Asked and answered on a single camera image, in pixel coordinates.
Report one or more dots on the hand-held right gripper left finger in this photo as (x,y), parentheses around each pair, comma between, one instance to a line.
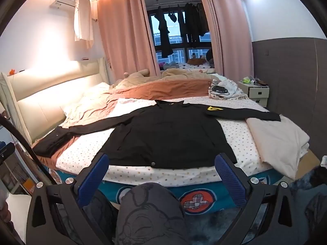
(94,178)

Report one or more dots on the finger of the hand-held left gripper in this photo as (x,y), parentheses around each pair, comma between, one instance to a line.
(6,154)

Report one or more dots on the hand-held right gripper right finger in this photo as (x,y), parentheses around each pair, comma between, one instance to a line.
(230,181)

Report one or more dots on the black jacket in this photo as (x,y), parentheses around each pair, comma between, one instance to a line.
(166,132)

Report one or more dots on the row of dark hanging clothes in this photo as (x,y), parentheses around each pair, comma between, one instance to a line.
(191,23)

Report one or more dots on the beige folded blanket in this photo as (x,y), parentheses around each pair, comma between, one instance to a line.
(276,143)

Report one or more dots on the person's grey printed pants leg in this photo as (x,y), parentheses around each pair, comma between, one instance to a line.
(150,209)

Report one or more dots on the cream upholstered bed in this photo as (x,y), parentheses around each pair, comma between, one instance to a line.
(51,89)

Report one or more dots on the small orange toy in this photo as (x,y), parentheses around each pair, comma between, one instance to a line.
(12,72)

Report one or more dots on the dark fluffy rug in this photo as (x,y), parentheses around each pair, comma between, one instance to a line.
(311,209)

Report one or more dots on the cream nightstand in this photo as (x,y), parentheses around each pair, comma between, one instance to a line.
(255,93)

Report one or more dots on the white patterned cloth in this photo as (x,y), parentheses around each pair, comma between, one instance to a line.
(235,89)

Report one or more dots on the orange blanket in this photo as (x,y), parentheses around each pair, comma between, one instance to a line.
(153,89)

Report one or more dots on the beige plush toy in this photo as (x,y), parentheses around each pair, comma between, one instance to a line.
(139,74)

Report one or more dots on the dotted window seat cushion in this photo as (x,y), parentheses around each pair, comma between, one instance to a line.
(194,68)

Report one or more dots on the beige quilt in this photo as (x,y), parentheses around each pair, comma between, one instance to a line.
(178,74)

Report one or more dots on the brown plush toy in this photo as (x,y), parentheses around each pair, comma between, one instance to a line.
(196,61)

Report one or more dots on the white hanging shirt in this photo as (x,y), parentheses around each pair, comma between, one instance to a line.
(83,20)

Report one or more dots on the white air conditioner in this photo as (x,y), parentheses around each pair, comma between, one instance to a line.
(61,0)

